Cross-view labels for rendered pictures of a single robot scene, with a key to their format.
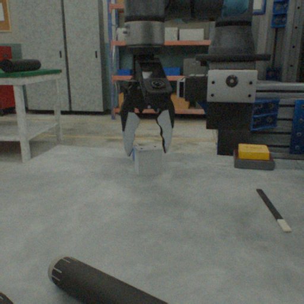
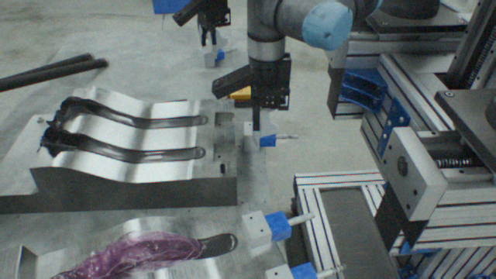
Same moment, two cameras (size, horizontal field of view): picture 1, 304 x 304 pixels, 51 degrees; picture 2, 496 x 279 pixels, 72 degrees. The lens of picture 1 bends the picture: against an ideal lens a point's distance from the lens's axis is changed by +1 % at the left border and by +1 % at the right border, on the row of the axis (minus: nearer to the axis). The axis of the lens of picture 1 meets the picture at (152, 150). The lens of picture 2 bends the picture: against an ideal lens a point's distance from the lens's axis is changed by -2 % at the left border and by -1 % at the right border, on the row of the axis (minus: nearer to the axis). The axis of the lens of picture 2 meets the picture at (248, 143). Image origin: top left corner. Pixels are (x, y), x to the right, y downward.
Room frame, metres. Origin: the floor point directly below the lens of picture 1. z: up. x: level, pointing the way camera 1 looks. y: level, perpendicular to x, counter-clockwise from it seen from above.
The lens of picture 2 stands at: (0.47, -1.03, 1.37)
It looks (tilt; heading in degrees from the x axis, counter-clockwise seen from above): 42 degrees down; 75
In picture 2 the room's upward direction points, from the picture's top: straight up
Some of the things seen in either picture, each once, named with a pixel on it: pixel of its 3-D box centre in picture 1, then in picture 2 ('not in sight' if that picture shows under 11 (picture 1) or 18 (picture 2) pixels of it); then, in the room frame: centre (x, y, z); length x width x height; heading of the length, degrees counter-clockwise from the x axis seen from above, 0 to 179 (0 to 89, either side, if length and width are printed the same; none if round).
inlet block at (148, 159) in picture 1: (142, 154); (218, 53); (0.66, 0.02, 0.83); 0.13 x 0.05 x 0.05; 16
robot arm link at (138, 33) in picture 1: (143, 36); not in sight; (0.64, 0.02, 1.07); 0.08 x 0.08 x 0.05
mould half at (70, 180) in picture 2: not in sight; (122, 143); (0.35, -0.41, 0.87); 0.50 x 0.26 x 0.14; 168
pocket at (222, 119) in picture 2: not in sight; (225, 125); (0.58, -0.42, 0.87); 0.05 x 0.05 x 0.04; 78
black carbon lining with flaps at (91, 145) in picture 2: not in sight; (122, 129); (0.36, -0.43, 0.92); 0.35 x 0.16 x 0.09; 168
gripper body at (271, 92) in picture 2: not in sight; (268, 80); (0.68, -0.43, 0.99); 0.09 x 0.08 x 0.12; 165
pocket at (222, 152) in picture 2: not in sight; (225, 158); (0.56, -0.52, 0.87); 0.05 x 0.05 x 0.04; 78
